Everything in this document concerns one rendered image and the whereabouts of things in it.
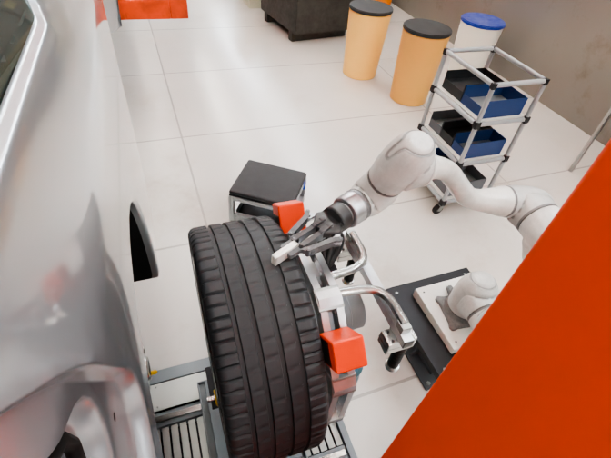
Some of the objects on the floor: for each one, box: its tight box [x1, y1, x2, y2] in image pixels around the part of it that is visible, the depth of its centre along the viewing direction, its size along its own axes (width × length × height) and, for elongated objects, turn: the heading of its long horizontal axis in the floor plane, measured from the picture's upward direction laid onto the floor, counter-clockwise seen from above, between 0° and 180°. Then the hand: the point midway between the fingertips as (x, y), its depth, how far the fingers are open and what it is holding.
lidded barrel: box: [448, 13, 506, 70], centre depth 464 cm, size 47×49×58 cm
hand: (285, 253), depth 94 cm, fingers closed, pressing on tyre
